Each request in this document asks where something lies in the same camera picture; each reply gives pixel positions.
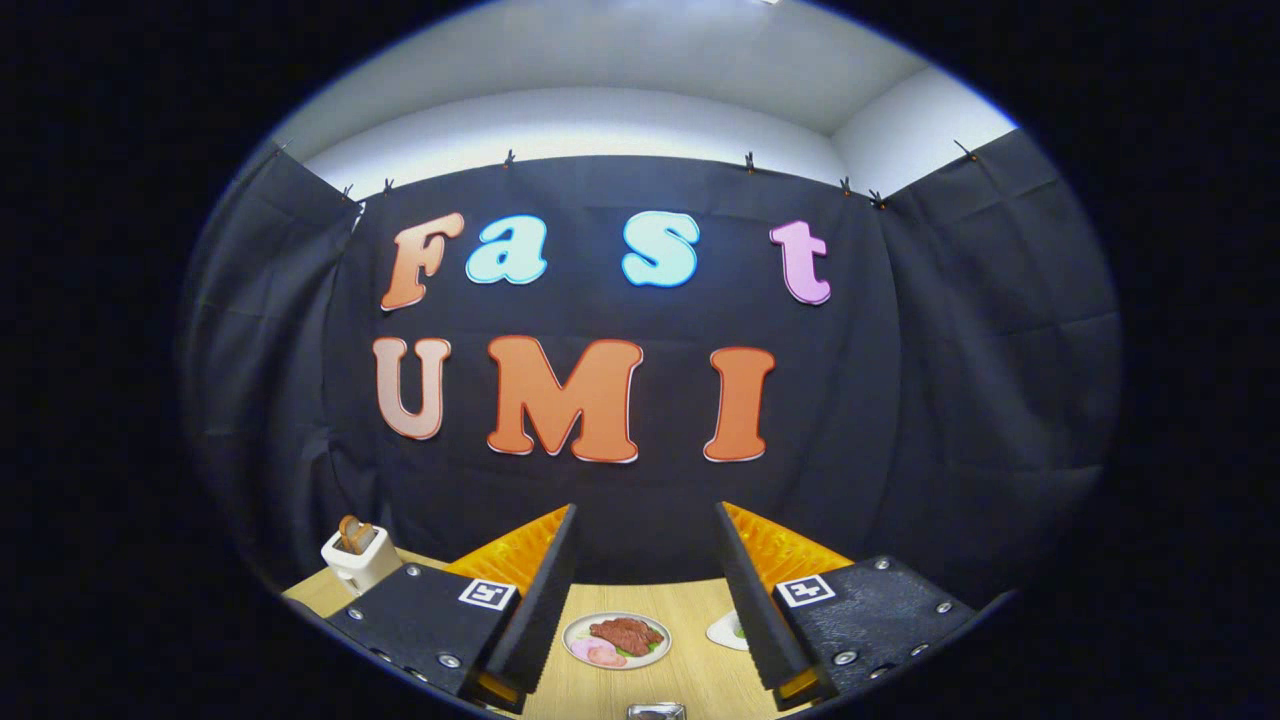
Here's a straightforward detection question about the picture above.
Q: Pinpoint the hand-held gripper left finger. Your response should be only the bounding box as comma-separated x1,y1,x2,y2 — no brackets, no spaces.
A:
325,503,581,713

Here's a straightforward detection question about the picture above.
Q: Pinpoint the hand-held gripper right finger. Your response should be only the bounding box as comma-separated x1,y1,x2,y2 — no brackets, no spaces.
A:
713,501,979,711

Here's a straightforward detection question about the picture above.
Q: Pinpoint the beige round dinner plate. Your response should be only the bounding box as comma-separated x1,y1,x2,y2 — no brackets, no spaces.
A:
562,612,673,671

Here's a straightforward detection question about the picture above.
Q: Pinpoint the brown meat steak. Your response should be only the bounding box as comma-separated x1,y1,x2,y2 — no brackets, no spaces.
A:
589,618,665,657

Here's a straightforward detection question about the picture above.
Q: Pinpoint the cream white toaster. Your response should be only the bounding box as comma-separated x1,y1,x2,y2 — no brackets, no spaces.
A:
320,525,404,597

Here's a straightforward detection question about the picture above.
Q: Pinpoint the row of black cloth clips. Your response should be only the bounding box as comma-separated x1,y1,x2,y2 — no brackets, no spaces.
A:
275,140,981,211

